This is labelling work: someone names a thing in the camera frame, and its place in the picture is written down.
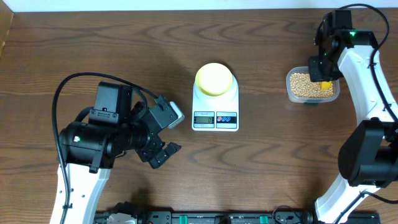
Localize yellow plastic bowl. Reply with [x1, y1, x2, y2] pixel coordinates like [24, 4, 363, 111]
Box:
[195, 63, 233, 96]

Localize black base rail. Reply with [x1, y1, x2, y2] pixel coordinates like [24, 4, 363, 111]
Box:
[93, 201, 382, 224]

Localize white digital kitchen scale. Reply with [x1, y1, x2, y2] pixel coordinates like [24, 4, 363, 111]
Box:
[192, 75, 239, 132]

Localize clear plastic bean container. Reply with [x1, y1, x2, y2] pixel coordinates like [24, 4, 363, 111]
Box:
[286, 67, 340, 104]

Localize soybeans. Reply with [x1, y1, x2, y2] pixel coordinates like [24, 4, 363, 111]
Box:
[290, 73, 333, 98]

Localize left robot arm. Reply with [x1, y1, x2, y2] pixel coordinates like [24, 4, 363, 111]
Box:
[50, 82, 184, 223]

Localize yellow measuring scoop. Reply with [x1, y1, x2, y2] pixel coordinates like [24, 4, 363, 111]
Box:
[320, 82, 332, 90]

